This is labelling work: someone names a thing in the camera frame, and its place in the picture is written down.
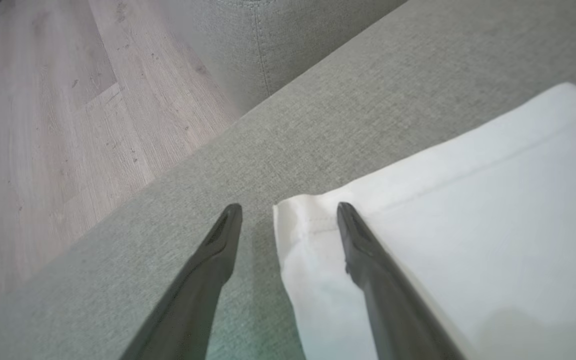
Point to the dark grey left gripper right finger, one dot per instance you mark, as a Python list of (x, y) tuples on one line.
[(393, 305)]

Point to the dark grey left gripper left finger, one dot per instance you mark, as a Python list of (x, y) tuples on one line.
[(193, 300)]

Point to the red and white jersey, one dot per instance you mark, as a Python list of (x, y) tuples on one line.
[(493, 225)]

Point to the grey sofa with yellow backrest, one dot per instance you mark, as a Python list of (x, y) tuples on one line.
[(318, 125)]

